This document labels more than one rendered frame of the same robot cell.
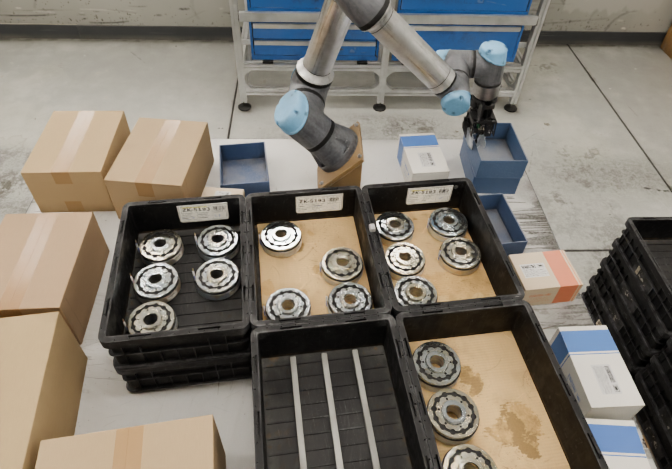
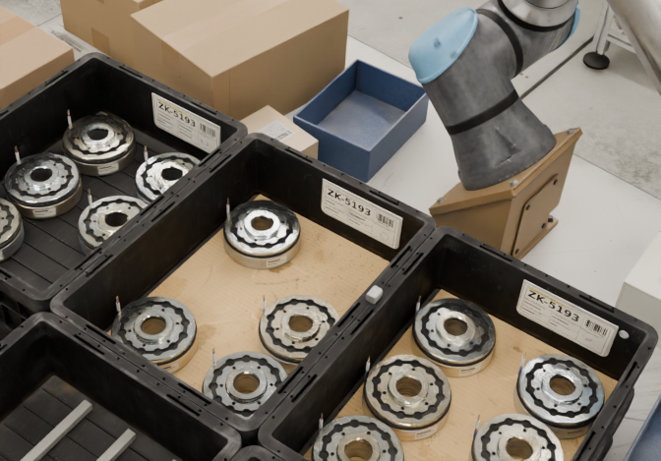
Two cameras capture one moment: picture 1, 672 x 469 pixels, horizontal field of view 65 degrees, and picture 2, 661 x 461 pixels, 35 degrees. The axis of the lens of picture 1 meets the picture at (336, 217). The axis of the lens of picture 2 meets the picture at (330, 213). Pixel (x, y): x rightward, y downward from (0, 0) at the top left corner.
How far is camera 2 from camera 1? 0.63 m
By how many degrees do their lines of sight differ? 29
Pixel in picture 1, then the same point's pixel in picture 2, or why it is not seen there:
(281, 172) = (425, 156)
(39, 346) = not seen: outside the picture
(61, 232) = (13, 52)
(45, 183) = not seen: outside the picture
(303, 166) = not seen: hidden behind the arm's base
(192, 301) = (62, 239)
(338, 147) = (491, 148)
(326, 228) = (351, 265)
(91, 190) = (123, 27)
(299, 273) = (235, 301)
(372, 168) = (589, 240)
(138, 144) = not seen: outside the picture
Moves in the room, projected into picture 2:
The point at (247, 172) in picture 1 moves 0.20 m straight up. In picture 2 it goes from (372, 126) to (382, 30)
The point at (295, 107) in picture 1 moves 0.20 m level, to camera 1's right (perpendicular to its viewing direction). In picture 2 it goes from (441, 34) to (557, 101)
